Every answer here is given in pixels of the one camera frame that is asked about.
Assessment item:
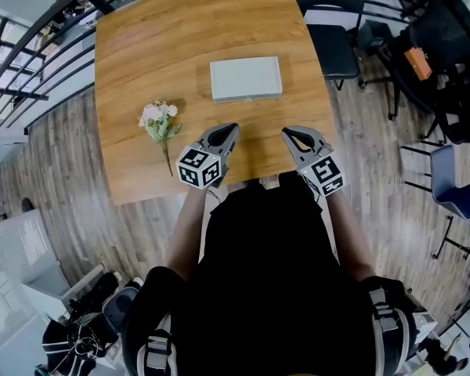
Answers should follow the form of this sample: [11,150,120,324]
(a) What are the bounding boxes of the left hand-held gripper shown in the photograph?
[175,122,240,190]

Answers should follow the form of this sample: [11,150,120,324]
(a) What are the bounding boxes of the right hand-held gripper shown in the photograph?
[280,125,345,203]

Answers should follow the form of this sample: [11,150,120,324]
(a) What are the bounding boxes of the person's right forearm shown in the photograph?
[326,193,378,284]

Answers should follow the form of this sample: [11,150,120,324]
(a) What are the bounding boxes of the person's left forearm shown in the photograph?
[164,185,213,282]

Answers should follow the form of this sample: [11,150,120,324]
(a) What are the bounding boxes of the white artificial flower bouquet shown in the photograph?
[137,99,183,178]

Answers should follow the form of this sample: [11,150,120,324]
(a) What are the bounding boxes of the black folding chair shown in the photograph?
[296,0,368,92]

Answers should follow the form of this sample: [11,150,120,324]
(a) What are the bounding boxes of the person's black clothing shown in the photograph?
[120,170,419,376]

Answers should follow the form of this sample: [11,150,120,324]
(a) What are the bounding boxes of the orange box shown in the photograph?
[403,46,433,81]

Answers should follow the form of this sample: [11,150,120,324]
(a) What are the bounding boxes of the blue chair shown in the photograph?
[430,143,470,265]

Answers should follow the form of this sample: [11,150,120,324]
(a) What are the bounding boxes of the black office chair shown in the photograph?
[365,0,470,145]

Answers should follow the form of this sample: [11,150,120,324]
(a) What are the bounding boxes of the black round stool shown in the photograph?
[101,287,140,334]

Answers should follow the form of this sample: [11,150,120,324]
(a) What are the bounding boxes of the wooden table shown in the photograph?
[0,0,470,133]

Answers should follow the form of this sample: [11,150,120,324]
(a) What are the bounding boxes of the white perforated partition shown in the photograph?
[0,208,71,367]

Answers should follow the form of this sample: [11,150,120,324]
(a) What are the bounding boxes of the grey shoulder strap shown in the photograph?
[367,287,410,376]
[136,329,179,376]

